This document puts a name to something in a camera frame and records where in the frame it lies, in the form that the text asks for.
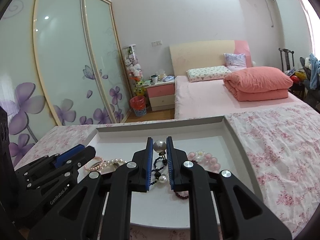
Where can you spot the folded coral duvet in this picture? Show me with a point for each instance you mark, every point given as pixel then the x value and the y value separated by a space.
pixel 258 84

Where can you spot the white mug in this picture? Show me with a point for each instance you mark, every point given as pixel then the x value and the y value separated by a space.
pixel 154 79

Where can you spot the beige pink headboard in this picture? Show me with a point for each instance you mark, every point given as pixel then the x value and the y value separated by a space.
pixel 202 54

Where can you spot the wastebasket with red bag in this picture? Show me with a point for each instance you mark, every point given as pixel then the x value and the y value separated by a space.
pixel 138 105

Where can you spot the pink bed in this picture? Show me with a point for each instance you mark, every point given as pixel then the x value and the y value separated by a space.
pixel 211 98

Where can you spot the plush toy tube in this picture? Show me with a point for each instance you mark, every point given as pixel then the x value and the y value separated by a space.
pixel 134 71

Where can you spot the floral white pillow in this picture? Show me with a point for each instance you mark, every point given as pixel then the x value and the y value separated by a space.
pixel 207 74

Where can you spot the dark wooden chair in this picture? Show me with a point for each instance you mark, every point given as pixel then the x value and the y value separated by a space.
pixel 287 59

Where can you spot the grey white cardboard tray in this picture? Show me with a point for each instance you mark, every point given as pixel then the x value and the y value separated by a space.
pixel 160 208

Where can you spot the blue plush robe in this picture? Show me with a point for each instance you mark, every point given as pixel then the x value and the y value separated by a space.
pixel 315 64

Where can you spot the pink floral tablecloth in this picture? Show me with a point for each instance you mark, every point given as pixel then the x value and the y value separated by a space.
pixel 281 145

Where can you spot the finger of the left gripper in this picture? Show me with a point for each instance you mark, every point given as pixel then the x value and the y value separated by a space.
pixel 79 150

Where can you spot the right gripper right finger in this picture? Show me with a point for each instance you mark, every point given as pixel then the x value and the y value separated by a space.
pixel 220 205

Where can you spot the pink beige nightstand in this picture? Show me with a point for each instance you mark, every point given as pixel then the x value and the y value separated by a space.
pixel 161 96

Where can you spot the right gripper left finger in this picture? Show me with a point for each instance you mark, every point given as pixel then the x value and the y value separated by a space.
pixel 99 207

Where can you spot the sliding door wardrobe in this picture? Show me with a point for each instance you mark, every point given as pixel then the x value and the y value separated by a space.
pixel 60 66

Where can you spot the purple patterned pillow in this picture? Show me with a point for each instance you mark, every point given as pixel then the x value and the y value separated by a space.
pixel 235 62

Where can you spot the wall light switch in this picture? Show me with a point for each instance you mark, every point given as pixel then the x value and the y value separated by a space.
pixel 156 43

